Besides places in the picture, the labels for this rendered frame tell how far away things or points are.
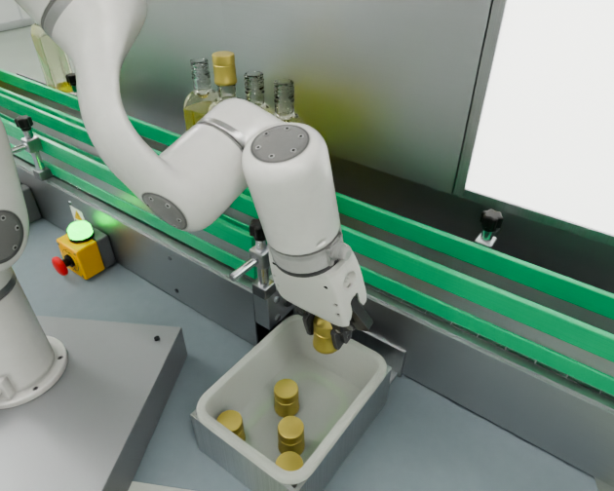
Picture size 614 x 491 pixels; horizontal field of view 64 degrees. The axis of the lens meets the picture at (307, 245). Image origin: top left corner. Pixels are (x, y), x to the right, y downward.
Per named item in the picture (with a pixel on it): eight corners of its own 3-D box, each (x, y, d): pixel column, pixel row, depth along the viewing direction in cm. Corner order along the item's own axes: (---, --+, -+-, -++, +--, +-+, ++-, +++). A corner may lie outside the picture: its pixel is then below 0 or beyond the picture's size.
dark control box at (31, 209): (43, 219, 112) (30, 187, 107) (9, 235, 107) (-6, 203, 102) (24, 207, 116) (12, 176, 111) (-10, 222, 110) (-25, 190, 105)
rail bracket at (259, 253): (315, 259, 78) (316, 192, 71) (244, 321, 67) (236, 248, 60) (300, 252, 80) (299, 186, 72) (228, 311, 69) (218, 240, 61)
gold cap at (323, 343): (329, 358, 61) (330, 334, 59) (307, 346, 63) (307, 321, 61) (345, 341, 64) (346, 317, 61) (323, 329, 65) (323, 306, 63)
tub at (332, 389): (388, 398, 72) (395, 360, 67) (296, 527, 58) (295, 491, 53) (295, 346, 81) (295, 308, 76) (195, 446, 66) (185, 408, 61)
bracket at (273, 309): (309, 298, 81) (309, 266, 77) (272, 332, 75) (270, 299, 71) (291, 289, 83) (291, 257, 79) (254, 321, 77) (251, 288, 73)
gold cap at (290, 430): (293, 464, 63) (293, 444, 60) (272, 448, 65) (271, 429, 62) (310, 442, 65) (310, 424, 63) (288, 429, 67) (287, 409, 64)
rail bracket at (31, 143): (56, 179, 101) (34, 117, 93) (21, 194, 96) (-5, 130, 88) (45, 173, 103) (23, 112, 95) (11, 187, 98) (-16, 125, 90)
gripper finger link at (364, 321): (384, 316, 52) (364, 327, 57) (328, 270, 52) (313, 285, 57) (379, 324, 52) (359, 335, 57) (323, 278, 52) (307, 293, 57)
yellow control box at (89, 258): (117, 264, 99) (108, 234, 94) (84, 283, 94) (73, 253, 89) (96, 251, 102) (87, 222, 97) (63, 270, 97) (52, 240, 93)
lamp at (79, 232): (98, 235, 94) (95, 222, 92) (78, 246, 91) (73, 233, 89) (85, 227, 96) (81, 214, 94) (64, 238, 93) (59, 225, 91)
